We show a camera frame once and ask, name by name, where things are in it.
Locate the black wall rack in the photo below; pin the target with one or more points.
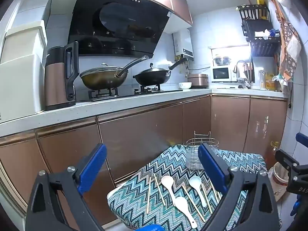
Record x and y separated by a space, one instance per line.
262 45

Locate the wooden chopstick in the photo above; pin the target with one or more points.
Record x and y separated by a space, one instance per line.
159 189
148 197
192 203
207 199
215 195

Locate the person's left hand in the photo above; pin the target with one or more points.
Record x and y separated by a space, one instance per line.
151 227

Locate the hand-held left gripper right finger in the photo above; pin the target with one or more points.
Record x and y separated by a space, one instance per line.
211 168

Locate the brown and black kettle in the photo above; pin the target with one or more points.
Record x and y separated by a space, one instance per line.
57 84

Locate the white microwave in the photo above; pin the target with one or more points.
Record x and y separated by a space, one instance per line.
221 73

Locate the white plastic spoon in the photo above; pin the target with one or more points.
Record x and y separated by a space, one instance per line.
195 182
181 202
167 181

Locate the oil bottle with yellow cap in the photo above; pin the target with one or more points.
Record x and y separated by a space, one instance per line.
273 154

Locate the person's right hand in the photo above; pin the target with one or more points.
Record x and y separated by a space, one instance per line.
295 207

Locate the zigzag patterned cloth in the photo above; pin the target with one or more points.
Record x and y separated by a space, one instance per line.
173 163

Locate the black gas stove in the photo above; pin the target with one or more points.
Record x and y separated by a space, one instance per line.
144 93

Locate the white bottle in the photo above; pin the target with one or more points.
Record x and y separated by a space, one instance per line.
261 79

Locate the patterned hanging apron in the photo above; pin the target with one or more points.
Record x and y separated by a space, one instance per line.
288 48

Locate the steel faucet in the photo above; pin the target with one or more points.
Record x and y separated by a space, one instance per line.
243 80

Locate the brown rice cooker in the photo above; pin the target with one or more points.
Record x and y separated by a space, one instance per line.
198 80

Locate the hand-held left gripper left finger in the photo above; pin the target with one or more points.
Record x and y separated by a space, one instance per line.
93 166

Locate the trash bin with white bag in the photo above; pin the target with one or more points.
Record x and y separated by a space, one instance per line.
279 182

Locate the black wok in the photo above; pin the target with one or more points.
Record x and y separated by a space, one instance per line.
151 77

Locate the steel pot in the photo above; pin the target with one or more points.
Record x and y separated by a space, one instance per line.
222 60

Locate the white bowl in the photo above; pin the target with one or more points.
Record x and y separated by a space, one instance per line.
185 85

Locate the white water heater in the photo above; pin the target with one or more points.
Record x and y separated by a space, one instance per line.
185 43

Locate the white storage box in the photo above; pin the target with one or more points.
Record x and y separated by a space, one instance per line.
24 43
21 86
41 7

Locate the black range hood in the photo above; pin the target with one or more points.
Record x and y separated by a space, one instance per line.
115 24

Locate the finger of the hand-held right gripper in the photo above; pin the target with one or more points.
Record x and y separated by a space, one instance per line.
302 140
286 159

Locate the wok with glass lid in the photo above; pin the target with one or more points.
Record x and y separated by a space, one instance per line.
103 78

